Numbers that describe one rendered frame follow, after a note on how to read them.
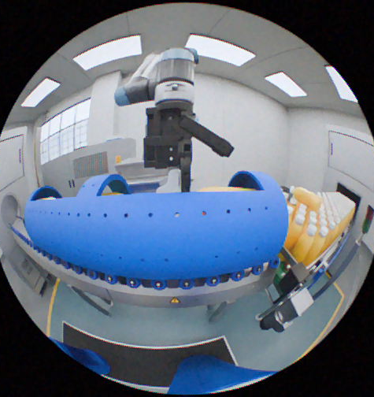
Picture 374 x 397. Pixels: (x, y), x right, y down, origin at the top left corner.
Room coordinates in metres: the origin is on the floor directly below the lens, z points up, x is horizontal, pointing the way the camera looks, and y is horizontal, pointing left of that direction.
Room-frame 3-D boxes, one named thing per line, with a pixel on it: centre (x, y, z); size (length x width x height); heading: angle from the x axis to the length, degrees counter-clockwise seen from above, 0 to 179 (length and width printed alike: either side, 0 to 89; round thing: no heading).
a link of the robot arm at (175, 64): (0.25, 0.02, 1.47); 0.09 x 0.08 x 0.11; 179
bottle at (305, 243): (0.20, -0.42, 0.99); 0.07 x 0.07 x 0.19
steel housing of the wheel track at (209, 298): (0.22, 0.76, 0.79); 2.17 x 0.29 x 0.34; 95
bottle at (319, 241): (0.17, -0.48, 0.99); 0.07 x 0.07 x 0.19
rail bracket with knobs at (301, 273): (0.12, -0.35, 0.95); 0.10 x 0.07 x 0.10; 5
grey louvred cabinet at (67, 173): (1.61, 1.83, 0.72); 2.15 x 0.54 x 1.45; 102
